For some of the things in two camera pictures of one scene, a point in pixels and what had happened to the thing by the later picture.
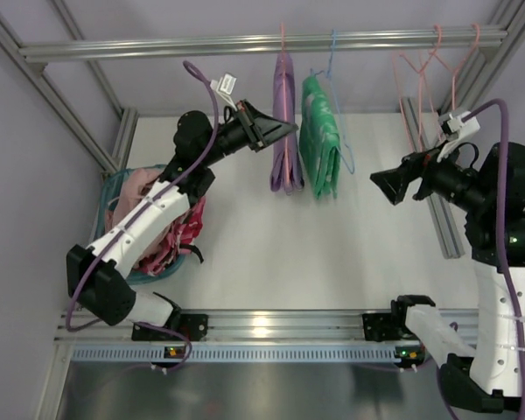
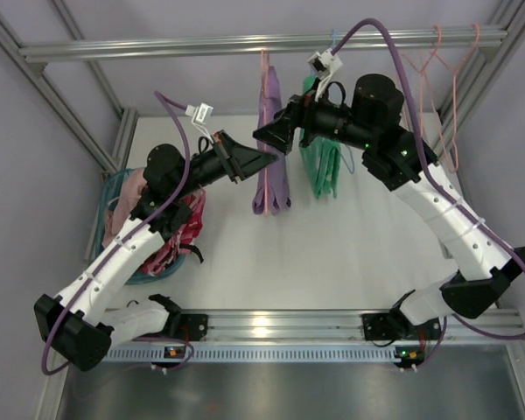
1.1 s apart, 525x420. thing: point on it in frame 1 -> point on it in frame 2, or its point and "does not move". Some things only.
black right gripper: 414,173 -> 300,121
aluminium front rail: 253,328 does not move
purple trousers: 286,172 -> 271,192
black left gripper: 252,127 -> 227,158
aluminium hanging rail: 414,40 does not move
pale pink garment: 131,185 does not move
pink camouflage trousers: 181,239 does not move
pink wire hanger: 286,170 -> 264,59
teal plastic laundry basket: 103,213 does not move
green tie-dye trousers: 319,141 does not move
